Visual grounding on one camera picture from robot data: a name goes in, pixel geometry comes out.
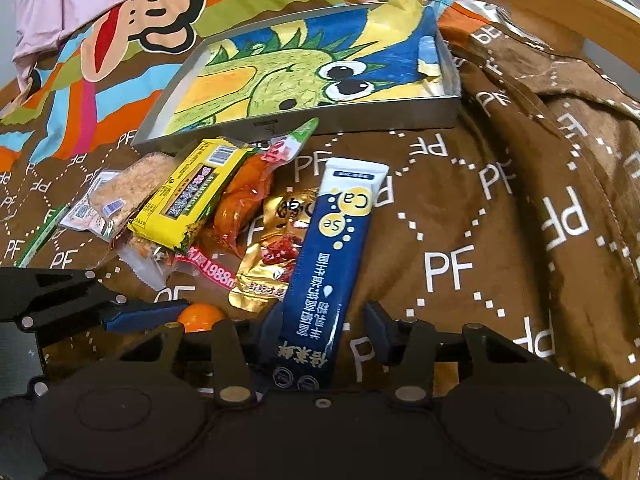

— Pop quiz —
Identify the mixed nut bar packet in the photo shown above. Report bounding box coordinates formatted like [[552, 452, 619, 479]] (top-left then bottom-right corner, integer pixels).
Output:
[[115, 231, 175, 290]]

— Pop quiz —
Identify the green sausage stick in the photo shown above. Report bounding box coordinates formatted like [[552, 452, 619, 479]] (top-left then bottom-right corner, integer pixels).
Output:
[[14, 204, 70, 268]]

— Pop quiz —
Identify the orange mandarin fruit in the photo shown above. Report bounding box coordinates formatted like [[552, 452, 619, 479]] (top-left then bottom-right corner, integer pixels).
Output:
[[177, 302, 227, 333]]

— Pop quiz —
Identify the white spicy bean packet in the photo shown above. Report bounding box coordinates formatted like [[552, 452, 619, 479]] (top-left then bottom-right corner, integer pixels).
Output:
[[60, 170, 118, 242]]

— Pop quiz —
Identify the gold foil snack packet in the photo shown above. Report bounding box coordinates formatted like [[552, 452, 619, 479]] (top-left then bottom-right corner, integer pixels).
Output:
[[228, 188, 318, 313]]

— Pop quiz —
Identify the rice cracker clear packet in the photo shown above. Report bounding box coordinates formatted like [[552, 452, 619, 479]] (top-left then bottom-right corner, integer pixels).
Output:
[[89, 152, 177, 231]]

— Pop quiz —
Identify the yellow snack bar packet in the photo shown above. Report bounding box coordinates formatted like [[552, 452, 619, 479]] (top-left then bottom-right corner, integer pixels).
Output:
[[128, 138, 255, 252]]

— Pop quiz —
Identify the blue calcium stick packet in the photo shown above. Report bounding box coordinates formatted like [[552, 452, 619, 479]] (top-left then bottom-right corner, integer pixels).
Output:
[[270, 157, 390, 390]]

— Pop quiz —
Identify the orange chicken snack packet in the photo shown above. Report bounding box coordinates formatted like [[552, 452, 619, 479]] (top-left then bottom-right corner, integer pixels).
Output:
[[210, 117, 320, 257]]

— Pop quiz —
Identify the grey metal tray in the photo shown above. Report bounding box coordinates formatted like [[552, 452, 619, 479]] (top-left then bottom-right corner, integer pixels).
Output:
[[132, 2, 461, 154]]

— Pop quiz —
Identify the dinosaur print cloth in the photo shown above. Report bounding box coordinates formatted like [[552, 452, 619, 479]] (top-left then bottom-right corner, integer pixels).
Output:
[[164, 0, 445, 134]]

